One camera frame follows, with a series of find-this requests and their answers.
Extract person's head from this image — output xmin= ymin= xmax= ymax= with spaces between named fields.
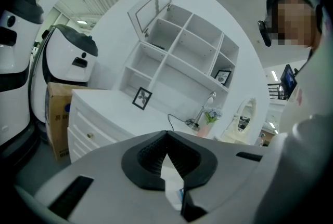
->
xmin=265 ymin=0 xmax=325 ymax=49

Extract black leaf picture frame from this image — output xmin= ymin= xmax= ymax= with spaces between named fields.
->
xmin=132 ymin=86 xmax=153 ymax=111

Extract pink vase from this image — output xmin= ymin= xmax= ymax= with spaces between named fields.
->
xmin=197 ymin=124 xmax=214 ymax=138

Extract white black service robot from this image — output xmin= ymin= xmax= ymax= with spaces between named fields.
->
xmin=28 ymin=24 xmax=99 ymax=125
xmin=0 ymin=0 xmax=44 ymax=161

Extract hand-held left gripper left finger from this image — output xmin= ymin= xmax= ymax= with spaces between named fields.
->
xmin=14 ymin=129 xmax=188 ymax=224

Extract silver desk lamp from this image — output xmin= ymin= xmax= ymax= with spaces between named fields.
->
xmin=192 ymin=91 xmax=217 ymax=131

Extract white shelf hutch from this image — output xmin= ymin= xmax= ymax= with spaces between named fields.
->
xmin=119 ymin=0 xmax=240 ymax=104

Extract brown cardboard box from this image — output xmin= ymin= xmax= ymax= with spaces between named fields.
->
xmin=44 ymin=82 xmax=89 ymax=161

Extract black chest-mounted device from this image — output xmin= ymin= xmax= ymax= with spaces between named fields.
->
xmin=280 ymin=63 xmax=299 ymax=100

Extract cream oval vanity mirror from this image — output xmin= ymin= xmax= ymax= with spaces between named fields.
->
xmin=221 ymin=97 xmax=257 ymax=144

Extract black metal railing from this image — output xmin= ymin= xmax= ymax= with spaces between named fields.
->
xmin=267 ymin=82 xmax=287 ymax=100

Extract blue artificial flowers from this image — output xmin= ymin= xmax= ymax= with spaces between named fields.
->
xmin=204 ymin=107 xmax=223 ymax=125

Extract black power cable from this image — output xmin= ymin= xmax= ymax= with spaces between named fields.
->
xmin=168 ymin=113 xmax=200 ymax=131

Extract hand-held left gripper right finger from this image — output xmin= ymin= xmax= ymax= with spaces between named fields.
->
xmin=166 ymin=130 xmax=266 ymax=222

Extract white desk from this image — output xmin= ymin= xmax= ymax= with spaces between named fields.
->
xmin=67 ymin=87 xmax=216 ymax=164

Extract person's cream printed shirt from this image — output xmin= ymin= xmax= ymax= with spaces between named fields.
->
xmin=253 ymin=33 xmax=333 ymax=224

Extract small black picture frame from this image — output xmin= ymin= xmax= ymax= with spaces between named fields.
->
xmin=214 ymin=69 xmax=232 ymax=86

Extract white rectangular box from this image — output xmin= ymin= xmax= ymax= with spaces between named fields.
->
xmin=165 ymin=177 xmax=185 ymax=210

